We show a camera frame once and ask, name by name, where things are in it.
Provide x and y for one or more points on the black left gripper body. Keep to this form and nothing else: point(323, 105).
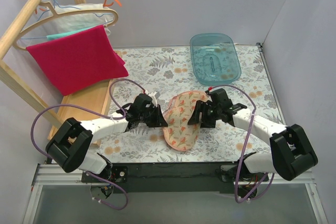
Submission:
point(151, 117)

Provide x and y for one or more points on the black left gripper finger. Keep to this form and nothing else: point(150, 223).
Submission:
point(160, 122)
point(158, 111)

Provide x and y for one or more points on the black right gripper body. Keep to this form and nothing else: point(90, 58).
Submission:
point(205, 115)

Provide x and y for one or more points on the peach floral mesh laundry bag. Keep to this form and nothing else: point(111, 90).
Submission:
point(178, 134)

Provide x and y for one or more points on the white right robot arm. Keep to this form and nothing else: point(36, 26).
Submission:
point(291, 152)

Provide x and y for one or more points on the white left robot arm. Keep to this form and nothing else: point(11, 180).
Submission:
point(69, 147)

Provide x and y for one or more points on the floral patterned table mat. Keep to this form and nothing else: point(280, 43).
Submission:
point(169, 71)

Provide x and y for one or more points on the clear teal plastic tub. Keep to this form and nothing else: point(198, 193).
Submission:
point(214, 59)

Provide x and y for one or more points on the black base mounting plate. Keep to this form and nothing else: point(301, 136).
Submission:
point(172, 177)

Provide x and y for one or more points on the magenta red towel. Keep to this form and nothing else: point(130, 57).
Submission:
point(77, 61)

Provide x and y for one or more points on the teal folded cloth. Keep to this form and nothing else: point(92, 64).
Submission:
point(65, 34)

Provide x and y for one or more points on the white cloth on hanger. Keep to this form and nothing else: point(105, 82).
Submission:
point(79, 21)

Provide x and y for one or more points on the beige wooden hanger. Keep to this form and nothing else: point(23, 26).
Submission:
point(51, 14)

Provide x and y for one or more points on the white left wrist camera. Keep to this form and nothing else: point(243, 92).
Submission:
point(154, 96)

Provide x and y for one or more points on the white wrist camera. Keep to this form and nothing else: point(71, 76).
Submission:
point(154, 96)
point(209, 91)

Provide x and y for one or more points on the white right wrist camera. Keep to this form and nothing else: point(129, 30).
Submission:
point(209, 91)

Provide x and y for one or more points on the aluminium frame rail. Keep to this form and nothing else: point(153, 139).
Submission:
point(62, 198)

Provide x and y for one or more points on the blue wire hanger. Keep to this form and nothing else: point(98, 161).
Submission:
point(71, 19)

